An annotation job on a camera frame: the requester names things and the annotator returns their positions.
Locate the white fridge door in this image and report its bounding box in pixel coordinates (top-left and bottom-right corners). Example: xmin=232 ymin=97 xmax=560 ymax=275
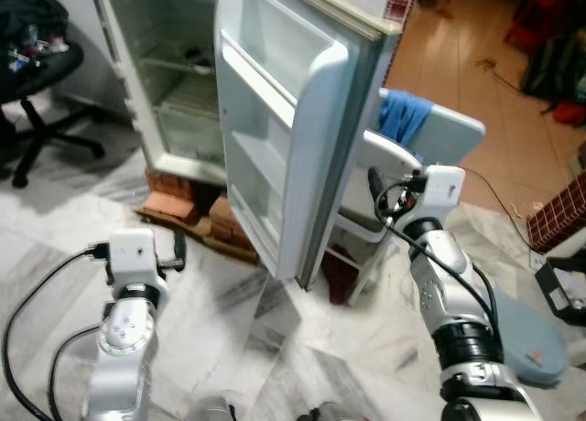
xmin=213 ymin=0 xmax=404 ymax=289

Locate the orange brick fridge stand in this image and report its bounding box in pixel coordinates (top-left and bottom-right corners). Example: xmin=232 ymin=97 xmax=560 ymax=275
xmin=137 ymin=165 xmax=266 ymax=266

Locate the glass fridge shelf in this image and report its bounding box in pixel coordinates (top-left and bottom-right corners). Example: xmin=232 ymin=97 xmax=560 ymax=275
xmin=137 ymin=55 xmax=221 ymax=76

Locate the white small fridge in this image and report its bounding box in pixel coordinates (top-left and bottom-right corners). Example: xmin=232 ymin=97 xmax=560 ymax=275
xmin=89 ymin=0 xmax=230 ymax=189

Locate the blue cloth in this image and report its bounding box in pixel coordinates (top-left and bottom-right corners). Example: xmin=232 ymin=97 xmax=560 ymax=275
xmin=377 ymin=89 xmax=433 ymax=161

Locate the robot left leg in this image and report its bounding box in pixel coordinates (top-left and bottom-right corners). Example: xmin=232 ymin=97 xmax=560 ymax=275
xmin=188 ymin=395 xmax=239 ymax=421

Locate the robot leg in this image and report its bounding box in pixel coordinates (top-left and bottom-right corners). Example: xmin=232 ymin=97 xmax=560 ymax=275
xmin=307 ymin=403 xmax=376 ymax=421
xmin=188 ymin=395 xmax=239 ymax=421

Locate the black box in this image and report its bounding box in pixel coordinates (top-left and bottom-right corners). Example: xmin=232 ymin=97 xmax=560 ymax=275
xmin=534 ymin=256 xmax=586 ymax=329

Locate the blue-grey oval board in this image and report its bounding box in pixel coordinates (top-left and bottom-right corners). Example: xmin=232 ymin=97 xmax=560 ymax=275
xmin=490 ymin=279 xmax=570 ymax=387

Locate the dark green backpack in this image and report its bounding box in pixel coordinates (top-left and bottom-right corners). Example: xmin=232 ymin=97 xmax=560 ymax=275
xmin=522 ymin=35 xmax=586 ymax=102

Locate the robot right leg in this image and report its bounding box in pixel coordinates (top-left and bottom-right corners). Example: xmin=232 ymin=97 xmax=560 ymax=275
xmin=307 ymin=403 xmax=376 ymax=421

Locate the black office chair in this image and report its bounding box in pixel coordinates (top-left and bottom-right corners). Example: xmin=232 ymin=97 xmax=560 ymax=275
xmin=0 ymin=0 xmax=106 ymax=189

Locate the red bag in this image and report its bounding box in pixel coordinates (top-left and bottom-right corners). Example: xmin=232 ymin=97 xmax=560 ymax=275
xmin=511 ymin=0 xmax=573 ymax=51

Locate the black bag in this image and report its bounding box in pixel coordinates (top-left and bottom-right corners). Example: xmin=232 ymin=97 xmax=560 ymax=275
xmin=0 ymin=0 xmax=70 ymax=70

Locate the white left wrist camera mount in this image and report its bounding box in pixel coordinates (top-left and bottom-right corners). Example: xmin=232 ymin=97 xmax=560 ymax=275
xmin=107 ymin=227 xmax=170 ymax=292

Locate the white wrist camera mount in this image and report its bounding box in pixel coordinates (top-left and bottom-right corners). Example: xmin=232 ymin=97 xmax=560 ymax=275
xmin=107 ymin=227 xmax=170 ymax=292
xmin=417 ymin=165 xmax=468 ymax=228

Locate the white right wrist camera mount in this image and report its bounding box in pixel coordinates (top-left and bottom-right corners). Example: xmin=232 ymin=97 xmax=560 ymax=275
xmin=417 ymin=165 xmax=468 ymax=228

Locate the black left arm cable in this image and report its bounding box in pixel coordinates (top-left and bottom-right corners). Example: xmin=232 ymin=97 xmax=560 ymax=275
xmin=0 ymin=243 xmax=113 ymax=421

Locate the thin floor cable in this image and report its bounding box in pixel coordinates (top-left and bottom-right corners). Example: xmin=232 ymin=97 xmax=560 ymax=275
xmin=462 ymin=165 xmax=550 ymax=253

